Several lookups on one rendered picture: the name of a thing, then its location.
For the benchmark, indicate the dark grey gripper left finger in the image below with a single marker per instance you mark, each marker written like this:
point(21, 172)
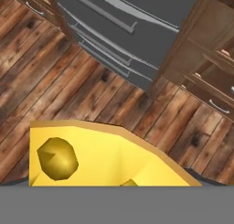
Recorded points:
point(18, 183)

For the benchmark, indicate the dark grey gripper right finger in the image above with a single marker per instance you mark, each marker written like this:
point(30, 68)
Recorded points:
point(210, 182)

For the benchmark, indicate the yellow cheese wedge with holes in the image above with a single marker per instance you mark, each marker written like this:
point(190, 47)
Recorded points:
point(100, 154)

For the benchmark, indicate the brown wooden cupboards with drawers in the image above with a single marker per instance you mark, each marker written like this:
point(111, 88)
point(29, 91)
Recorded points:
point(201, 51)

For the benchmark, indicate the brown wooden cupboard run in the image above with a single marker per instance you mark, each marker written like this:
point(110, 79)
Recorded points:
point(39, 5)

